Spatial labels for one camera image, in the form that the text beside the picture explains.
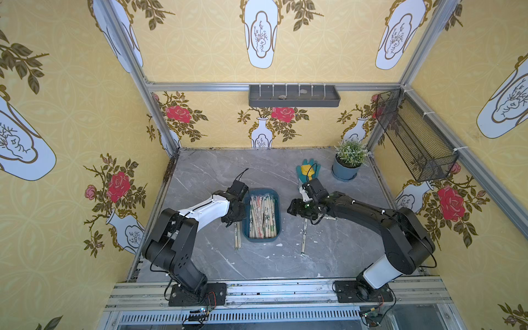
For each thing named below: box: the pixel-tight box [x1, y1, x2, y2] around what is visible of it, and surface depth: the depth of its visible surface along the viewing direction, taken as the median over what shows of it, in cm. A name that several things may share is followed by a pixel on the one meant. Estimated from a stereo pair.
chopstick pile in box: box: [249, 194, 278, 239], surface depth 94 cm
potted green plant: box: [331, 138, 370, 181], surface depth 99 cm
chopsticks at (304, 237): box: [301, 217, 308, 254], surface depth 89 cm
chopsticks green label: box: [233, 221, 242, 251], surface depth 89 cm
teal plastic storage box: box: [242, 187, 282, 243], surface depth 92 cm
